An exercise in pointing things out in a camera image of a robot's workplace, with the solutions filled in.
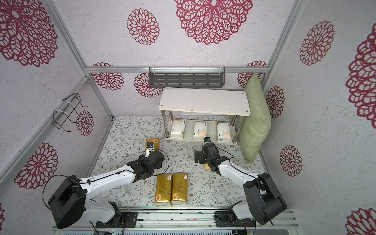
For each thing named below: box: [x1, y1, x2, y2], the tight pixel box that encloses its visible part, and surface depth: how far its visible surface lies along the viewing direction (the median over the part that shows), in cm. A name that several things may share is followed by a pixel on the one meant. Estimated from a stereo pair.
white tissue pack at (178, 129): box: [170, 119, 187, 140], surface depth 100 cm
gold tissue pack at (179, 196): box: [170, 173, 188, 206], surface depth 79 cm
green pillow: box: [239, 73, 272, 163], surface depth 81 cm
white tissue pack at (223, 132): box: [216, 122, 232, 143], surface depth 97 cm
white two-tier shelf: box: [158, 87, 251, 145], surface depth 83 cm
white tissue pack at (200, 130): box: [192, 121, 208, 141], surface depth 99 cm
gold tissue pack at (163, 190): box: [154, 173, 173, 206], surface depth 78 cm
